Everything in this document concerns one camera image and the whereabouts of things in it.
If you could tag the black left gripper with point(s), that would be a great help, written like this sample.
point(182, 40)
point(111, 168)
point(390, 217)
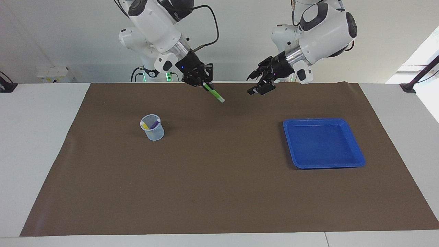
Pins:
point(282, 67)

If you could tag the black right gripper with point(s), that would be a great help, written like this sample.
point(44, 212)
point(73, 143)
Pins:
point(190, 67)

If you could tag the green pen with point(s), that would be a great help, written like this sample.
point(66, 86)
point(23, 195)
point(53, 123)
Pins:
point(214, 93)

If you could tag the purple pen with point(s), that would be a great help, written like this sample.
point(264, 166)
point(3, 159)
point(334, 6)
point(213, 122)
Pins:
point(155, 123)

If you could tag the yellow pen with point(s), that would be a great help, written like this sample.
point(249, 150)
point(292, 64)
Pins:
point(145, 126)

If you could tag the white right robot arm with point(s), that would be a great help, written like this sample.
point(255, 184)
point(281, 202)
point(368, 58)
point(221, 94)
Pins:
point(154, 24)

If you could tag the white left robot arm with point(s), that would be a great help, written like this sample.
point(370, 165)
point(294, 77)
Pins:
point(325, 31)

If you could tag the translucent plastic cup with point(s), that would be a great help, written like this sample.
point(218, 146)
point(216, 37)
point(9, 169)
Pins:
point(154, 134)

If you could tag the blue plastic tray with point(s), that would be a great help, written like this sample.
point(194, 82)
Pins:
point(324, 144)

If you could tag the brown table mat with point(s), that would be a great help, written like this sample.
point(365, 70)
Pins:
point(219, 185)

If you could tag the black pole stand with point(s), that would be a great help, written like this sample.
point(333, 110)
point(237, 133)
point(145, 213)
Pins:
point(408, 87)

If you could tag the black table clamp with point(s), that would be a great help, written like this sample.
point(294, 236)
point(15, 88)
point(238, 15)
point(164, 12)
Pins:
point(7, 86)

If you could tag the white wall socket box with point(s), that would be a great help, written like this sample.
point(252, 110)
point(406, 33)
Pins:
point(55, 74)

